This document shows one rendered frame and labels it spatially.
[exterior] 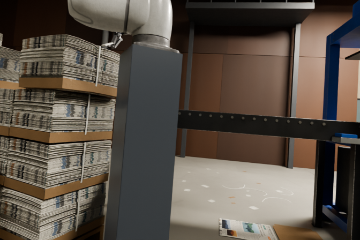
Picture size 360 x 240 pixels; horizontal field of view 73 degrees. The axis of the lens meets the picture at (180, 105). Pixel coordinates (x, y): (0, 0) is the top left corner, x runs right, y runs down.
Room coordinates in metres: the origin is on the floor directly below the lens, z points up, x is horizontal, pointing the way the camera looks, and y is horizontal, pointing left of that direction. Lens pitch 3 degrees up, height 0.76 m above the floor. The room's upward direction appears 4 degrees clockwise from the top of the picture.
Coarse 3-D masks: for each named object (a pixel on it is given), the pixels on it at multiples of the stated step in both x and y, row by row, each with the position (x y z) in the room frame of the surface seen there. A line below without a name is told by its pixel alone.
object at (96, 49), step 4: (96, 48) 1.15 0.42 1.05; (96, 52) 1.15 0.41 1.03; (100, 52) 1.17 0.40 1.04; (96, 56) 1.16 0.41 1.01; (100, 56) 1.17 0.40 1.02; (96, 60) 1.15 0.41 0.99; (100, 60) 1.17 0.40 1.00; (96, 64) 1.16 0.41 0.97; (100, 64) 1.18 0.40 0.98; (96, 68) 1.16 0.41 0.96; (100, 68) 1.18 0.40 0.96; (92, 72) 1.13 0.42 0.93; (96, 72) 1.16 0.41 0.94; (100, 72) 1.17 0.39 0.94; (92, 76) 1.13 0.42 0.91; (100, 76) 1.18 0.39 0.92; (92, 80) 1.13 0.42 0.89; (100, 80) 1.18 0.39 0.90; (88, 92) 1.14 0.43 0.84; (92, 92) 1.15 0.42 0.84
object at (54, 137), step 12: (0, 132) 1.18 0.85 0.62; (12, 132) 1.13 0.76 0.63; (24, 132) 1.09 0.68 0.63; (36, 132) 1.06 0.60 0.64; (48, 132) 1.02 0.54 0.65; (60, 132) 1.06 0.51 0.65; (72, 132) 1.12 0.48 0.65; (84, 132) 1.18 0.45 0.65; (96, 132) 1.25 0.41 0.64; (108, 132) 1.33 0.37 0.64; (0, 180) 1.16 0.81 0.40; (12, 180) 1.12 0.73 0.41; (84, 180) 1.20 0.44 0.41; (96, 180) 1.28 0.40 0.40; (24, 192) 1.08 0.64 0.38; (36, 192) 1.04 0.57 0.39; (48, 192) 1.03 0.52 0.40; (60, 192) 1.09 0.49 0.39; (0, 228) 1.14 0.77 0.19; (84, 228) 1.23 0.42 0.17
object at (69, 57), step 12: (48, 36) 1.04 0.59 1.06; (60, 36) 1.01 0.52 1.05; (72, 36) 1.02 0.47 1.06; (24, 48) 1.11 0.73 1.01; (36, 48) 1.07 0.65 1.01; (48, 48) 1.03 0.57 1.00; (60, 48) 0.99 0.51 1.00; (72, 48) 1.03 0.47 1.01; (84, 48) 1.08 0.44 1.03; (24, 60) 1.09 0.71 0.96; (36, 60) 1.06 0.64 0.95; (48, 60) 1.02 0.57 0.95; (60, 60) 0.99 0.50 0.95; (72, 60) 1.03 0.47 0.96; (84, 60) 1.09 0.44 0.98; (24, 72) 1.09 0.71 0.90; (36, 72) 1.05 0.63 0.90; (48, 72) 1.02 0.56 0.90; (60, 72) 0.99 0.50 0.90; (72, 72) 1.03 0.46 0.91; (84, 72) 1.09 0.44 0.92
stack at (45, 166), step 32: (0, 96) 1.20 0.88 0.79; (32, 96) 1.10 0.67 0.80; (64, 96) 1.06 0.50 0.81; (96, 96) 1.23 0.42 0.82; (32, 128) 1.08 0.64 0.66; (64, 128) 1.08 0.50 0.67; (96, 128) 1.25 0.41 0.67; (0, 160) 1.17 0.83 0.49; (32, 160) 1.07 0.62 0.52; (64, 160) 1.10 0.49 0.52; (96, 160) 1.27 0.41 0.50; (0, 192) 1.16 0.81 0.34; (96, 192) 1.29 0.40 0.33; (0, 224) 1.14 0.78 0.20; (32, 224) 1.04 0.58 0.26; (64, 224) 1.13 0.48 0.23
